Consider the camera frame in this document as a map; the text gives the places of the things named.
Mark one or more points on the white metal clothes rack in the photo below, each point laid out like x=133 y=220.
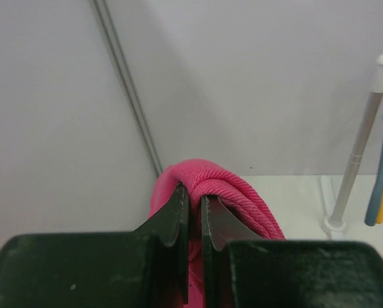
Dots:
x=335 y=205

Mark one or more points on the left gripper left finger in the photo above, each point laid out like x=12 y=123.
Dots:
x=147 y=267

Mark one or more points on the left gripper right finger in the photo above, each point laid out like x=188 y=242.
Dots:
x=242 y=269

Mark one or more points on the pink trousers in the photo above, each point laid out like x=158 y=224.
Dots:
x=203 y=177

